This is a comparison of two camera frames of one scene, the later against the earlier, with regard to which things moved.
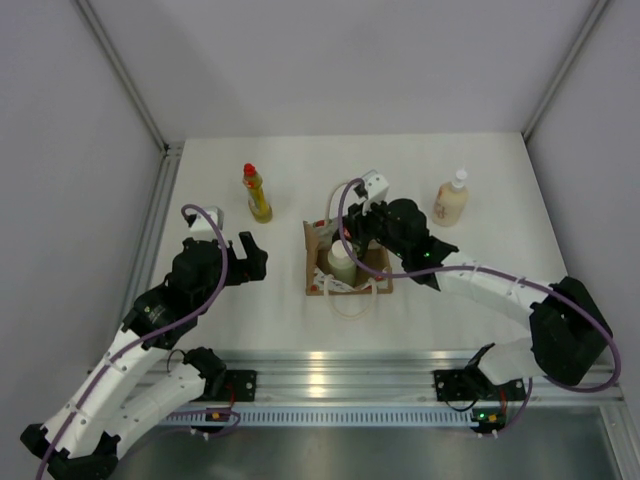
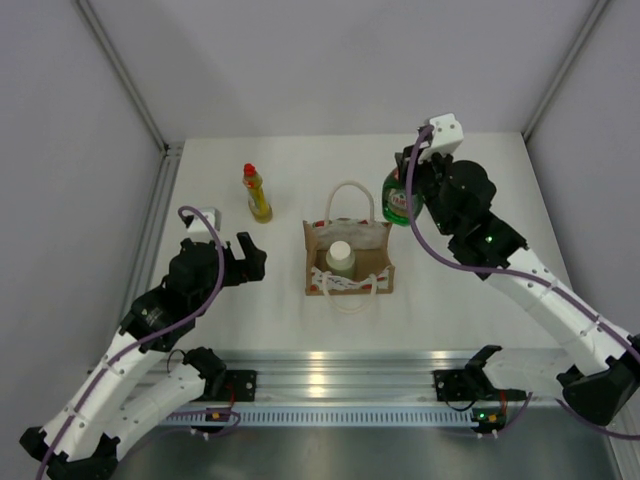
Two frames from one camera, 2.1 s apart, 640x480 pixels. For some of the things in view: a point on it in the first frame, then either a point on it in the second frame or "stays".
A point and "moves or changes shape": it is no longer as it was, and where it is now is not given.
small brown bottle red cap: (258, 202) stays
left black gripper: (254, 264) stays
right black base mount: (454, 385) stays
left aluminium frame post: (168, 150) stays
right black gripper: (357, 222) -> (434, 160)
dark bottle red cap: (357, 248) moves or changes shape
